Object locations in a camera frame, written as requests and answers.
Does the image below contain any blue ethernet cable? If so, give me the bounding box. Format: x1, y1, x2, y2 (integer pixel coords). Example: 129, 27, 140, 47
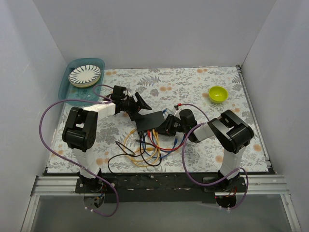
139, 109, 186, 159
159, 138, 180, 159

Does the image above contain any black network switch box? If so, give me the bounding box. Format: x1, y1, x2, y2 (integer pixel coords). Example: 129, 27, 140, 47
135, 111, 165, 133

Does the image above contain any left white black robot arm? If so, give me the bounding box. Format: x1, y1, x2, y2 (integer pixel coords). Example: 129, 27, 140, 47
62, 91, 152, 193

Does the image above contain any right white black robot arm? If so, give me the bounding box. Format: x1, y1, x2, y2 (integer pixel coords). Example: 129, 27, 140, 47
155, 109, 254, 192

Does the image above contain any floral patterned table mat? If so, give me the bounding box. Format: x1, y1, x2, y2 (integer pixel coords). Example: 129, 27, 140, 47
47, 67, 270, 174

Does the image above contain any lime green bowl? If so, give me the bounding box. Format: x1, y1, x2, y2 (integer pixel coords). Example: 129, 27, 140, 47
209, 86, 228, 103

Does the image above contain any striped white plate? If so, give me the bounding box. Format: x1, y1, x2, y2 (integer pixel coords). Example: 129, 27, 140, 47
68, 65, 101, 87

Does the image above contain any teal plastic tray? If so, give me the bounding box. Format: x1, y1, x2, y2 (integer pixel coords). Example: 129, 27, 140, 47
58, 58, 105, 102

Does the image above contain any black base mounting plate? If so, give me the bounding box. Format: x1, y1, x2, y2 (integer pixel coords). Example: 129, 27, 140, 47
75, 173, 246, 203

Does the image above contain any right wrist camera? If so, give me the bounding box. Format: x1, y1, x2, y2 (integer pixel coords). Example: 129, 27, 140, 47
179, 109, 197, 133

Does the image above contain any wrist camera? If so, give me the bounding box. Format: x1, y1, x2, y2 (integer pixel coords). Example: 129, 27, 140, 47
179, 109, 197, 133
110, 85, 127, 102

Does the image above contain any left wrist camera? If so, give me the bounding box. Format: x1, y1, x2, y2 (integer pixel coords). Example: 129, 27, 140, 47
110, 85, 127, 102

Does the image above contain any red ethernet cable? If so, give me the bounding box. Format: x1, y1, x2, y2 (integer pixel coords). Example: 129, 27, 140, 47
146, 130, 186, 152

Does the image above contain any yellow ethernet cable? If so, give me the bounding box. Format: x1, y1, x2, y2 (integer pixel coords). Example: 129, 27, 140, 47
123, 129, 161, 167

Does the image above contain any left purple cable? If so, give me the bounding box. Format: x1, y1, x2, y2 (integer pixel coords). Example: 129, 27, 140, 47
39, 84, 119, 218

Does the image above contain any aluminium frame rail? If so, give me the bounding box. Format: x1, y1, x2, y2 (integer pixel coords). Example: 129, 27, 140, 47
21, 173, 301, 232

